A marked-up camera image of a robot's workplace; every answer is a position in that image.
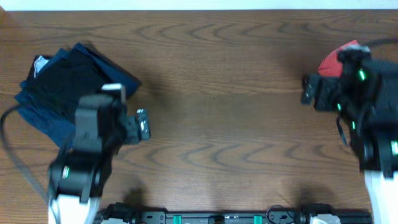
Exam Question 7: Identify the folded navy blue garment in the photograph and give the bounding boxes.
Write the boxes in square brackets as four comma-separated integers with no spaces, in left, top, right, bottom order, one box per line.
[15,43,141,146]

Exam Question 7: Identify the black polo shirt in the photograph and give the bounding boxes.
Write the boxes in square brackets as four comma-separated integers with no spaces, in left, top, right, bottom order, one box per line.
[24,49,110,122]

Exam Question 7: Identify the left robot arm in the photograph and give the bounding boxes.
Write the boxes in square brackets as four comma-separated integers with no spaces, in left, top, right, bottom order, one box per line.
[48,93,150,223]

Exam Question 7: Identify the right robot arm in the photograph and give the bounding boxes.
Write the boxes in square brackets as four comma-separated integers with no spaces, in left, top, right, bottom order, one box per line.
[301,44,397,223]

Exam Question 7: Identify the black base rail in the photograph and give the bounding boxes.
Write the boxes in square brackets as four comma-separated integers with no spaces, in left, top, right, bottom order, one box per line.
[93,203,373,224]

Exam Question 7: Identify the red printed t-shirt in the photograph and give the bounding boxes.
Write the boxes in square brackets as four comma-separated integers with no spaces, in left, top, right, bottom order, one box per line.
[318,40,358,78]

